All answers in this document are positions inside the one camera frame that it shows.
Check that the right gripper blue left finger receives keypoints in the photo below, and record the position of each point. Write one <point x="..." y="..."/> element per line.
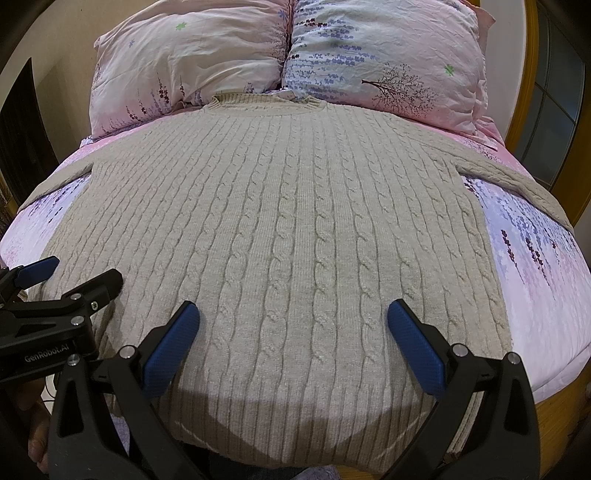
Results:
<point x="104" y="425"/>

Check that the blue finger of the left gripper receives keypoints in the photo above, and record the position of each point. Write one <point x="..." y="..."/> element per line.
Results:
<point x="23" y="277"/>
<point x="99" y="286"/>

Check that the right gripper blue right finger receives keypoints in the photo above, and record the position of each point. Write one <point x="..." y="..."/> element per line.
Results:
<point x="484" y="423"/>

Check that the beige cable knit sweater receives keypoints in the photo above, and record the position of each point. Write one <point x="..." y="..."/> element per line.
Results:
<point x="293" y="226"/>

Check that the person's left hand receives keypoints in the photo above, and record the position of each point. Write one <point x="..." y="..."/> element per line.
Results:
<point x="29" y="401"/>

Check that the dark furniture at left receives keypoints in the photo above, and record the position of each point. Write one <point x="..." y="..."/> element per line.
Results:
<point x="27" y="156"/>

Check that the pink floral bed sheet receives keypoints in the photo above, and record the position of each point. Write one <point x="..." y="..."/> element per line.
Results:
<point x="544" y="276"/>

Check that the left pink floral pillow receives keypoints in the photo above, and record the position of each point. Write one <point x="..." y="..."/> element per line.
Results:
<point x="175" y="54"/>

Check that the wooden framed glass door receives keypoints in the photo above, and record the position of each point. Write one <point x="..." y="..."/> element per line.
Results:
<point x="550" y="129"/>

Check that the right blue floral pillow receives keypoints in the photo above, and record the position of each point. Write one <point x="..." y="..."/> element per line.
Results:
<point x="422" y="60"/>

